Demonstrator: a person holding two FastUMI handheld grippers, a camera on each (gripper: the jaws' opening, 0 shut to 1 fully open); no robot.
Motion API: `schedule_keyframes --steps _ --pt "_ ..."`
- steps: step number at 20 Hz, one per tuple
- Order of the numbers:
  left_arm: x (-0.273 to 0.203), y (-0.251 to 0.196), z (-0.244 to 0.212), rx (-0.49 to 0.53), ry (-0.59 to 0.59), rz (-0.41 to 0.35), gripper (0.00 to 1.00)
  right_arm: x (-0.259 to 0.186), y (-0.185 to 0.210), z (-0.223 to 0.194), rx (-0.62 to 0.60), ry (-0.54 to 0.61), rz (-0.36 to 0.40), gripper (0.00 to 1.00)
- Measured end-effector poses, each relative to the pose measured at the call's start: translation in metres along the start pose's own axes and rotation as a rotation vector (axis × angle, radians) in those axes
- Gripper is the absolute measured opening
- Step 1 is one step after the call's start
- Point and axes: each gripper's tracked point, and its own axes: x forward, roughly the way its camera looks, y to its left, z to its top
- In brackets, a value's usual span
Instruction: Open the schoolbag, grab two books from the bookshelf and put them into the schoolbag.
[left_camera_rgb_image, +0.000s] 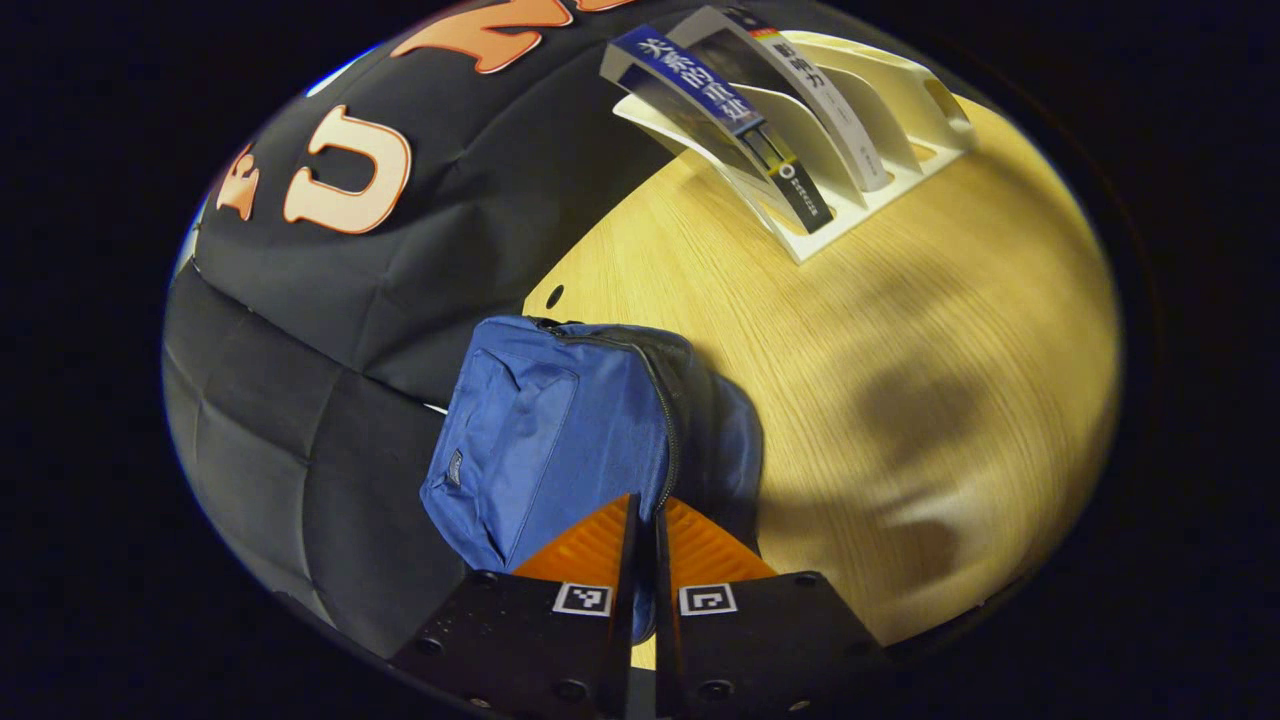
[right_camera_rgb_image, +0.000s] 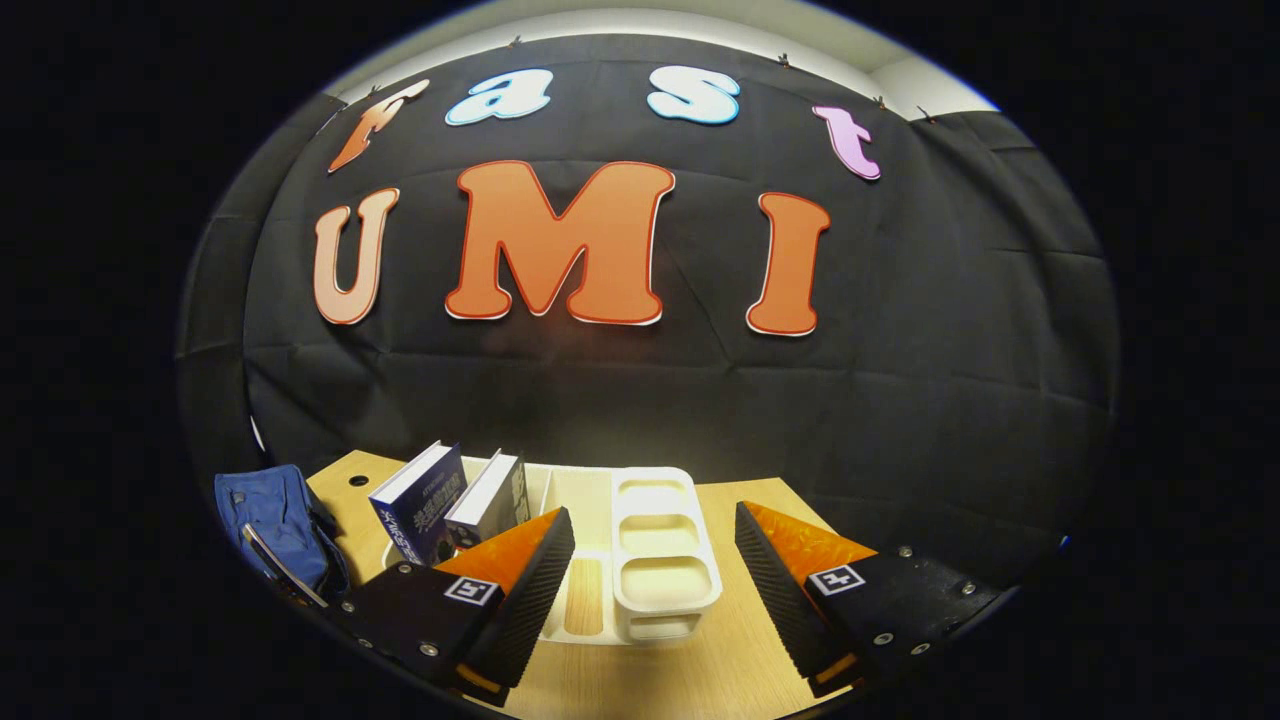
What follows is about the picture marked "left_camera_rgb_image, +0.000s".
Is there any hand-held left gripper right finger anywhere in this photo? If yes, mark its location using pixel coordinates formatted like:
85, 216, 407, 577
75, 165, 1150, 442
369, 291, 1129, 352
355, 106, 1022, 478
654, 497, 887, 720

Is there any blue schoolbag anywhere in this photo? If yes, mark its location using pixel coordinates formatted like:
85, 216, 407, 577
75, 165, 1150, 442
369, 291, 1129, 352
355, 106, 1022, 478
420, 315, 767, 643

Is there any white spine book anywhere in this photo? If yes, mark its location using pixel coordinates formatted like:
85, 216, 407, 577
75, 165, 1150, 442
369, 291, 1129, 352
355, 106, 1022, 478
668, 5, 894, 194

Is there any blue cover book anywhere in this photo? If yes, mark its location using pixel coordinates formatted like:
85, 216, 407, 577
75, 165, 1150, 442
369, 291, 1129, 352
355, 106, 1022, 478
600, 25, 837, 237

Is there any white bookshelf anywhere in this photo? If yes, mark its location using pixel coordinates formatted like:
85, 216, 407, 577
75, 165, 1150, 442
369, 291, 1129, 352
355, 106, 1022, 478
612, 30, 979, 266

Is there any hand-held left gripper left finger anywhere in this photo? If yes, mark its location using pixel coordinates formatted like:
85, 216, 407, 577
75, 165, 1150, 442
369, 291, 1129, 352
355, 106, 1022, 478
390, 493, 642, 720

